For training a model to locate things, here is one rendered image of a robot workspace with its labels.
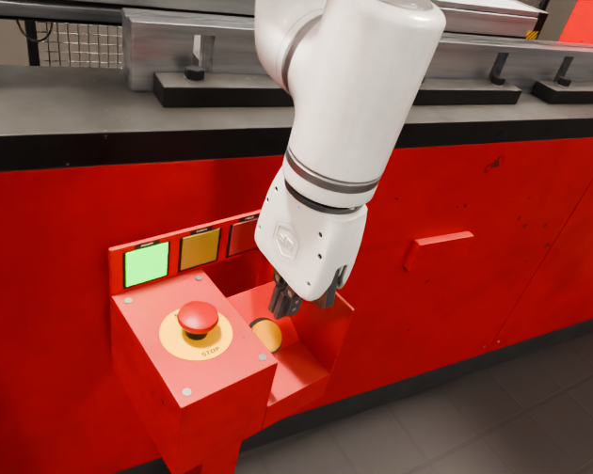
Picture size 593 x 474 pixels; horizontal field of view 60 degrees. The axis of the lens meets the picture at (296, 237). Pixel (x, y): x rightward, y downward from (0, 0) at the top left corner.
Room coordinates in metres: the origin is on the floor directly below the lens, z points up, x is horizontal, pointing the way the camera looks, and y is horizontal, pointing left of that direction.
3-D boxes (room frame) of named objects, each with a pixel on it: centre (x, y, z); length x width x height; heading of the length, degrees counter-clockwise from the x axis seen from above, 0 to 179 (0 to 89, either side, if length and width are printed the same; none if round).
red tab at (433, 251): (0.89, -0.30, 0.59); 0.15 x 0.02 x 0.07; 124
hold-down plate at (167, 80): (0.74, 0.11, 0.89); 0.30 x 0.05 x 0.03; 124
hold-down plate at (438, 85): (0.97, -0.22, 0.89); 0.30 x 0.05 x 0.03; 124
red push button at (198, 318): (0.35, 0.07, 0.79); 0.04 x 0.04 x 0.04
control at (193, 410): (0.39, 0.05, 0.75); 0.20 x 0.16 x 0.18; 135
